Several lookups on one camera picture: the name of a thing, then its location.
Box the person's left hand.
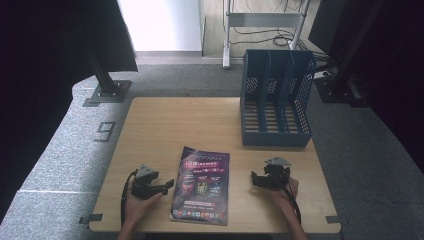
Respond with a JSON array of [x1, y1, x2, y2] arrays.
[[122, 192, 166, 228]]

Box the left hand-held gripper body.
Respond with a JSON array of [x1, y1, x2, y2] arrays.
[[131, 163, 164, 200]]

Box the black floor cables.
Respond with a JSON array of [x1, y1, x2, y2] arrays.
[[229, 0, 331, 63]]

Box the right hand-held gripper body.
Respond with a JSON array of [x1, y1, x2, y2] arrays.
[[264, 157, 292, 191]]

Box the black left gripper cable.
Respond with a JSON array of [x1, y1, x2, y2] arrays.
[[120, 169, 139, 225]]

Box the person's right hand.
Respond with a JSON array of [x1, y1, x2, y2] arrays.
[[268, 177, 300, 209]]

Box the blue perforated file rack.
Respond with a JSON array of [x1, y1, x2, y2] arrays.
[[239, 49, 317, 148]]

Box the white metal stand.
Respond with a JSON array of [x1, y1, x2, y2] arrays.
[[222, 0, 312, 70]]

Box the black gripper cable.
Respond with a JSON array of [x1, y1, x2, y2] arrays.
[[120, 169, 139, 225], [276, 181, 303, 225]]

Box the black curtain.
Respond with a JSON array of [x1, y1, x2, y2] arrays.
[[308, 0, 424, 178], [0, 0, 139, 223]]

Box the purple cover book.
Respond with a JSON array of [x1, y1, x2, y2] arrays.
[[169, 145, 231, 227]]

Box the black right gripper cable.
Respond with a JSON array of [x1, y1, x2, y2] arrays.
[[276, 181, 303, 225]]

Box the black post with grey base plate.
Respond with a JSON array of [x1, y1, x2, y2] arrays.
[[87, 49, 133, 104]]

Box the white panel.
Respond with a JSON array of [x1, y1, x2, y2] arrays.
[[117, 0, 203, 53]]

